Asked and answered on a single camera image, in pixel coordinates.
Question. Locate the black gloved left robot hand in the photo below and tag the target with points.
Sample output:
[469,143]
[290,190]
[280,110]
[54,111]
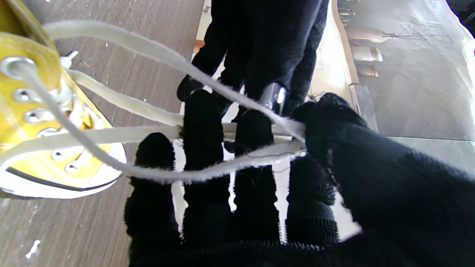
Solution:
[267,40]

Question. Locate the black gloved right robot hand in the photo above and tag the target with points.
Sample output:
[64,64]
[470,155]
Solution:
[389,193]

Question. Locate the white shoelace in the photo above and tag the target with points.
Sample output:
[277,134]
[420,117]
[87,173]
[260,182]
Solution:
[111,37]

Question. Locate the yellow canvas sneaker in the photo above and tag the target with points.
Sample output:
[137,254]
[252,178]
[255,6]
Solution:
[22,48]

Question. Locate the printed kitchen backdrop cloth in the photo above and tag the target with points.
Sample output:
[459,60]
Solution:
[408,74]

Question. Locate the small white scrap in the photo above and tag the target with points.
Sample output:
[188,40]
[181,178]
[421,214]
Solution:
[32,249]

